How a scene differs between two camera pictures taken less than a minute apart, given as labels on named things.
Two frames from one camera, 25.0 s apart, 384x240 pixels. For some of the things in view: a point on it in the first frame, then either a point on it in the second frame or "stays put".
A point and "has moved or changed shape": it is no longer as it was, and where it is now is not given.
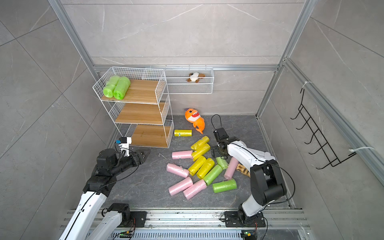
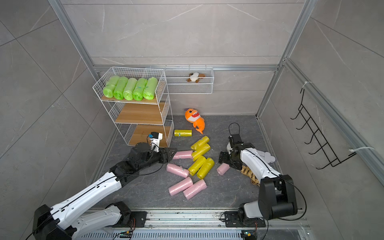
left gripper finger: (144, 153) -> (171, 152)
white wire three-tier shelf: (136, 99) stays put
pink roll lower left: (180, 186) stays put
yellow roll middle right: (205, 169) stays put
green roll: (222, 162) has moved or changed shape
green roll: (122, 86) stays put
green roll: (230, 184) -> (150, 88)
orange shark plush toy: (193, 116) stays put
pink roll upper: (182, 154) stays put
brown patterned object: (241, 168) stays put
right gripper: (214, 151) -> (223, 158)
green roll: (213, 174) -> (138, 90)
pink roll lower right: (198, 186) stays put
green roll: (108, 90) stays put
